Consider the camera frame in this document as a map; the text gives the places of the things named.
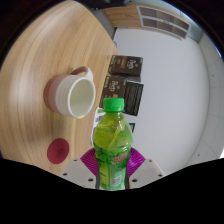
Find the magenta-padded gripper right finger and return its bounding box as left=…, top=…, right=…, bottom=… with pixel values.
left=125, top=147, right=167, bottom=190

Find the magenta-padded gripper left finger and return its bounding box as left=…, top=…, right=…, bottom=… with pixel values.
left=60, top=147, right=99, bottom=190

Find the green drink bottle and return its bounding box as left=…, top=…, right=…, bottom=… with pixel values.
left=92, top=97, right=134, bottom=191

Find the flat round red coaster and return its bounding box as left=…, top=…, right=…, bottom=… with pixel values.
left=46, top=138, right=71, bottom=165

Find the white and pink ribbed mug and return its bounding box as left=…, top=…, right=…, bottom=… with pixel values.
left=43, top=65, right=97, bottom=120

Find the brown box with label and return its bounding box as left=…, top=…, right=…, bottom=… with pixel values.
left=99, top=74, right=128, bottom=109

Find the small dark brown box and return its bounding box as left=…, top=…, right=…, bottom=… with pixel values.
left=108, top=54, right=144, bottom=78

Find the wooden shelf cabinet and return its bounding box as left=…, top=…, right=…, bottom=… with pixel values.
left=101, top=3, right=192, bottom=40

